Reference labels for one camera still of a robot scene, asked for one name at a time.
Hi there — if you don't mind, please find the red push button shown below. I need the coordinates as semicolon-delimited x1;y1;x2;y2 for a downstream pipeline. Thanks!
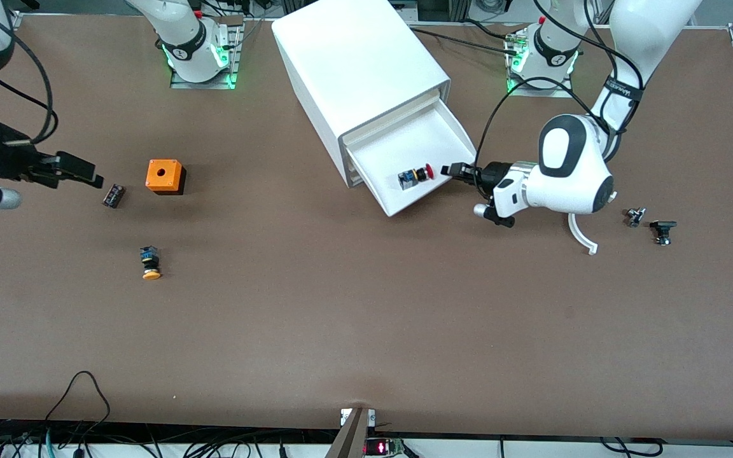
398;163;435;190

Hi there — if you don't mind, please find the white drawer holding button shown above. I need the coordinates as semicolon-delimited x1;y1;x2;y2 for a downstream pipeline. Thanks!
344;101;477;218

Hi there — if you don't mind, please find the white empty drawer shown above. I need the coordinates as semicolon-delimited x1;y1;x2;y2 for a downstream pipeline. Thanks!
340;89;445;146

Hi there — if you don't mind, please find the yellow push button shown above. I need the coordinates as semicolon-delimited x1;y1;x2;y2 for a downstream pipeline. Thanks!
139;246;162;281

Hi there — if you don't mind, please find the white drawer cabinet housing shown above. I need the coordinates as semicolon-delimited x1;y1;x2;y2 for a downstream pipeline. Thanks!
271;0;452;190

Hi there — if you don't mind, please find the orange box with hole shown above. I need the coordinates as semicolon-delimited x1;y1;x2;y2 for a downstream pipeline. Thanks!
145;159;187;196

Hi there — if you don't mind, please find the white curved plastic arc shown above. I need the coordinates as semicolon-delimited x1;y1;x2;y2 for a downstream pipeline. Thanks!
568;213;598;256

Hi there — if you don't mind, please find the device with red display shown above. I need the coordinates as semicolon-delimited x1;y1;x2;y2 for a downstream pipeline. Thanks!
365;438;407;457

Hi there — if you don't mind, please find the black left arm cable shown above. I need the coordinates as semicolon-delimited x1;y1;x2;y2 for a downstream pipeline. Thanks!
473;0;646;191

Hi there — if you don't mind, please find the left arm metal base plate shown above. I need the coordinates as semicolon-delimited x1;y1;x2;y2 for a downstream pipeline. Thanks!
506;25;575;99

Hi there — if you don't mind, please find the black cable behind cabinet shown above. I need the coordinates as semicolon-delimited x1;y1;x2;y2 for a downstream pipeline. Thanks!
410;27;521;54

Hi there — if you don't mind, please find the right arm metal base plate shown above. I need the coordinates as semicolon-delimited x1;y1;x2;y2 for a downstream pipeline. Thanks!
169;16;244;90

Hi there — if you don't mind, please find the black looped cable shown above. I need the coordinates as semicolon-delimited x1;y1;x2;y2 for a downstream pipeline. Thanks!
44;371;111;426

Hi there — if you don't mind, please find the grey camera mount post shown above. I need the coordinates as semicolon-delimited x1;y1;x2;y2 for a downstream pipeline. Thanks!
325;407;377;458

